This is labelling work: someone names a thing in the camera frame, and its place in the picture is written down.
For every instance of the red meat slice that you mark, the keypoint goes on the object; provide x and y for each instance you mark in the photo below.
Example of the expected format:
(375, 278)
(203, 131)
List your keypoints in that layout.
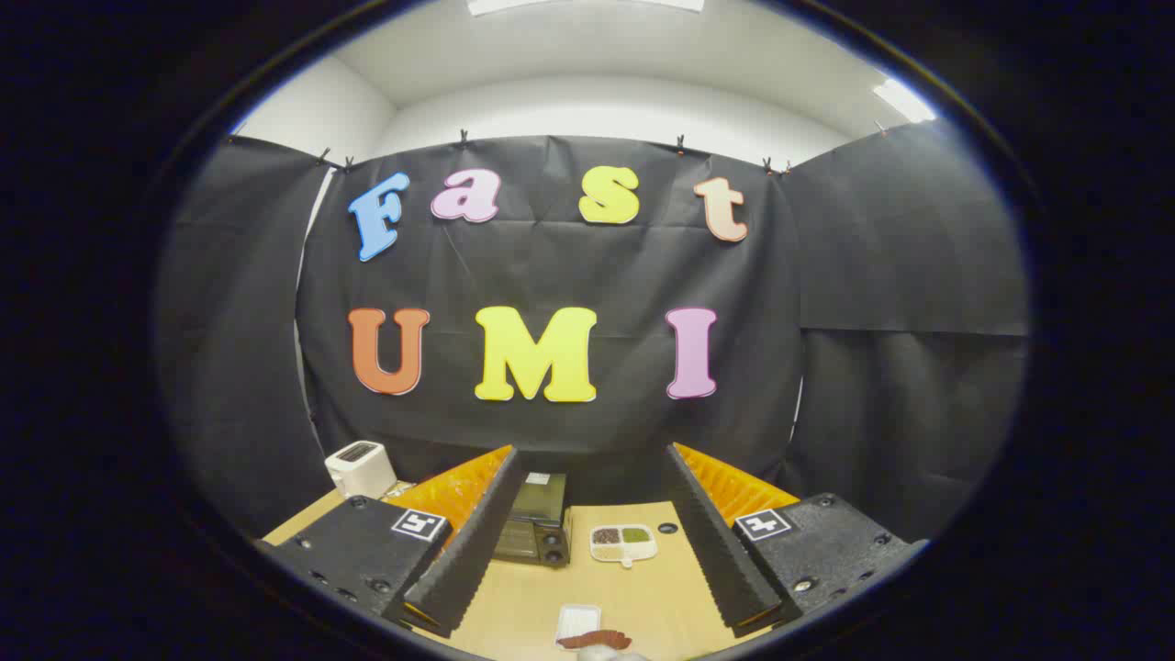
(597, 639)

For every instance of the white bread toaster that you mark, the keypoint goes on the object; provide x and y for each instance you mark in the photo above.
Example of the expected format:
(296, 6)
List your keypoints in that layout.
(360, 466)

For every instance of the black toaster oven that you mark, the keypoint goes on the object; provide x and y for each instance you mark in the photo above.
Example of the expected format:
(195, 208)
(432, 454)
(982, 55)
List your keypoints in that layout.
(542, 503)

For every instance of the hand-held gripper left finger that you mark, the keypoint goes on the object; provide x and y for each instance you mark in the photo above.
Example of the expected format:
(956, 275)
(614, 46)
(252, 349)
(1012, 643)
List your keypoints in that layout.
(477, 542)

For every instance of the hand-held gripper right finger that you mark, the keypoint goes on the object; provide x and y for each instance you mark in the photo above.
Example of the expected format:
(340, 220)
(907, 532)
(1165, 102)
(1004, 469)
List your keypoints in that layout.
(711, 542)

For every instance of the white divided dish with beans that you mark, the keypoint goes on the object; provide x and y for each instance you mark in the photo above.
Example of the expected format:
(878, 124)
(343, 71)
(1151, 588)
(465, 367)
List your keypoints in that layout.
(622, 543)

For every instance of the white rectangular tray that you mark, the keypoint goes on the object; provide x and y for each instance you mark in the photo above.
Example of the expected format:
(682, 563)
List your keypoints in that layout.
(578, 619)

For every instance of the ceiling light panel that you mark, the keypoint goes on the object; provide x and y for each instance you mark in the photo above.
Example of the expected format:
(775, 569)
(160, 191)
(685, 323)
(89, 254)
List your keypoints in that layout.
(587, 5)
(904, 101)

